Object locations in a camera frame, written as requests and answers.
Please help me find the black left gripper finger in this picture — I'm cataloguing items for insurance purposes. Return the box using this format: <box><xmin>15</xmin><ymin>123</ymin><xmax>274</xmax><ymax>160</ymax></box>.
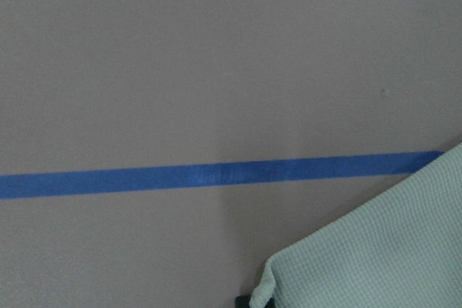
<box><xmin>235</xmin><ymin>295</ymin><xmax>251</xmax><ymax>308</ymax></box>

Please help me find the olive green long-sleeve shirt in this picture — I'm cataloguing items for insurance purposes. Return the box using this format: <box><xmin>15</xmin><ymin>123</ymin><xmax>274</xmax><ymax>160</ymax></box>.
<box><xmin>250</xmin><ymin>146</ymin><xmax>461</xmax><ymax>307</ymax></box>

